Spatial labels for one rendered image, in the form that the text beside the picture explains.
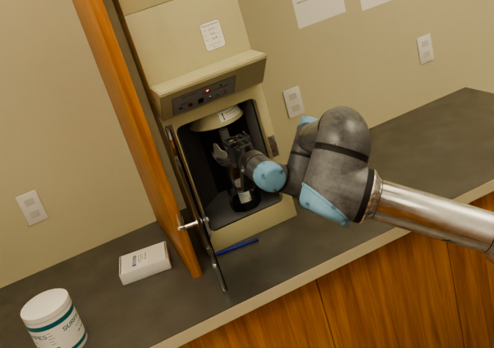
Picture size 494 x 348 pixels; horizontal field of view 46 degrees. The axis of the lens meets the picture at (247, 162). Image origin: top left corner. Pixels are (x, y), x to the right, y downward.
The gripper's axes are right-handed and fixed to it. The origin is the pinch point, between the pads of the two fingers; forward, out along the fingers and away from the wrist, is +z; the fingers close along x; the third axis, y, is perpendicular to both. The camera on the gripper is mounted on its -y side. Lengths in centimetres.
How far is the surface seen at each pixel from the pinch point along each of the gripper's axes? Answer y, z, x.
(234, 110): 11.5, -1.0, -5.0
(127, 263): -24.9, 4.4, 41.8
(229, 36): 34.0, -4.2, -8.8
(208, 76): 28.3, -15.9, 3.7
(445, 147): -29, -6, -74
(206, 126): 10.2, -1.4, 5.2
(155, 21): 44.5, -4.0, 10.3
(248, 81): 21.2, -9.6, -9.0
